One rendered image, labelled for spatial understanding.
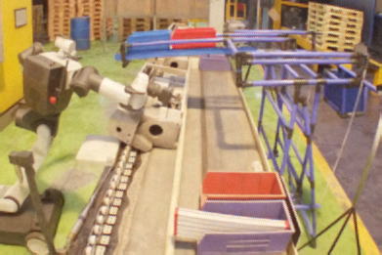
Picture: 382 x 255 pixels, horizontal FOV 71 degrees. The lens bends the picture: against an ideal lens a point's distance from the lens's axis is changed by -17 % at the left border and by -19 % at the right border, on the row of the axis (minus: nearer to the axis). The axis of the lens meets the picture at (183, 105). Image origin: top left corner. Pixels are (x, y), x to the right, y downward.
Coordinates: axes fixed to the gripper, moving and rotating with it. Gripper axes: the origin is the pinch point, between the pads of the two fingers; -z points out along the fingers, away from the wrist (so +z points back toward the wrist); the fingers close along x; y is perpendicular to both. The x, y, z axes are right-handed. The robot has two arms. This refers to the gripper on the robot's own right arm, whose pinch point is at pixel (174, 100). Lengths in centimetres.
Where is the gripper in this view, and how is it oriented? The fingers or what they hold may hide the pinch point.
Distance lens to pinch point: 192.6
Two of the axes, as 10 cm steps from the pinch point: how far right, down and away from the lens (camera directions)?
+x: -4.5, 8.3, 3.4
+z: -8.9, -4.4, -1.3
